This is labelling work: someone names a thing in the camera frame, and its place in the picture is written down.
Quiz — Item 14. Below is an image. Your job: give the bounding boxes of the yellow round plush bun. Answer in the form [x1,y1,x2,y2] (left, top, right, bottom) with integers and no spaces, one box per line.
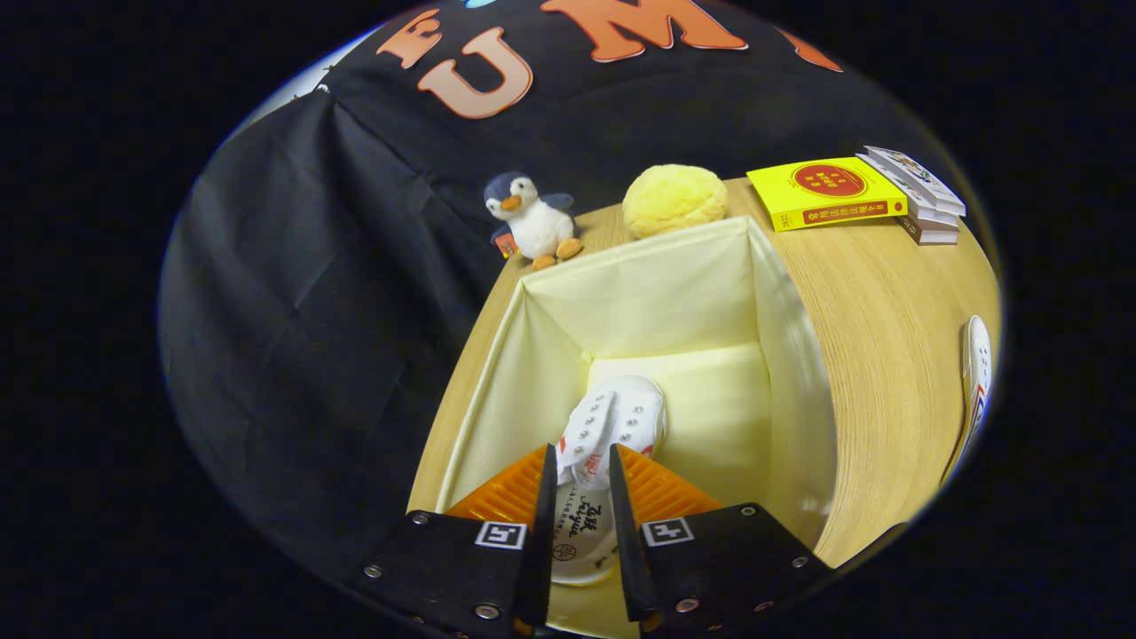
[621,164,729,241]

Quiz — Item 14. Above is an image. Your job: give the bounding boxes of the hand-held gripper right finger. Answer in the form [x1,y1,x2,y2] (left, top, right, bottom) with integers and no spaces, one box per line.
[607,442,837,635]

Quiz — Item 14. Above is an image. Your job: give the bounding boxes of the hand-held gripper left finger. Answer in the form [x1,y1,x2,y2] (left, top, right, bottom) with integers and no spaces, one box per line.
[353,444,560,639]

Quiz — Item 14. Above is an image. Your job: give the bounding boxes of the yellow book red circle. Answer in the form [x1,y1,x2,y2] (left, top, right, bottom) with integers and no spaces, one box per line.
[746,157,910,233]

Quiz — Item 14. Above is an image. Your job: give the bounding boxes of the penguin plush toy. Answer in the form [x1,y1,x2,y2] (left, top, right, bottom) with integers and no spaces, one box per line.
[484,171,584,272]

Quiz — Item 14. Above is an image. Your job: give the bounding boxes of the cream fabric storage box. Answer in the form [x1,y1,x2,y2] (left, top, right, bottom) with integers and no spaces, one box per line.
[432,216,840,639]

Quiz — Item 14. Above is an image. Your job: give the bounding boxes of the black backdrop cloth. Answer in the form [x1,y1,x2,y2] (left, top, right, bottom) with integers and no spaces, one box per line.
[160,0,968,578]

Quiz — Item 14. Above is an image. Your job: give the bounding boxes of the white canvas shoe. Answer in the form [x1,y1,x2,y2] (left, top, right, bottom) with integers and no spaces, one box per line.
[550,375,667,587]
[941,315,993,485]

